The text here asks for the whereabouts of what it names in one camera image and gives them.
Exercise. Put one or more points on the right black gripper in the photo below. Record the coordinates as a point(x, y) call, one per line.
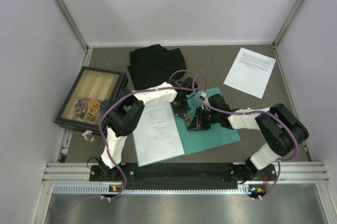
point(198, 123)

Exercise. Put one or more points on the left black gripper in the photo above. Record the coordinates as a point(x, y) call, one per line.
point(180, 112)

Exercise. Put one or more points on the black folder clip mechanism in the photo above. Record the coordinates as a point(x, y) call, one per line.
point(187, 120)

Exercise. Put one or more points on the white paper sheet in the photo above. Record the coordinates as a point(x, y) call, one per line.
point(250, 72)
point(156, 137)

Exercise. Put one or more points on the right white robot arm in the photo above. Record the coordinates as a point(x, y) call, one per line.
point(282, 131)

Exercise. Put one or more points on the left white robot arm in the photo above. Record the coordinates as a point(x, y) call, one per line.
point(122, 118)

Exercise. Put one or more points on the black folded cloth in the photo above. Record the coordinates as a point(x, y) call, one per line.
point(153, 65)

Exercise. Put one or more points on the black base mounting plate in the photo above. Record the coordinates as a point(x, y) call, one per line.
point(182, 176)

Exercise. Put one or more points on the white zip tie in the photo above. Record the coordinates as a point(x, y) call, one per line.
point(88, 135)

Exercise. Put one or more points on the black glass-lid display box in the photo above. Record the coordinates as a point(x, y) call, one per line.
point(92, 93)

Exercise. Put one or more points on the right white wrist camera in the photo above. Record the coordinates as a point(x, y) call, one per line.
point(203, 95)

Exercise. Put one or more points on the grey slotted cable duct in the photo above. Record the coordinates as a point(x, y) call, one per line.
point(105, 189)

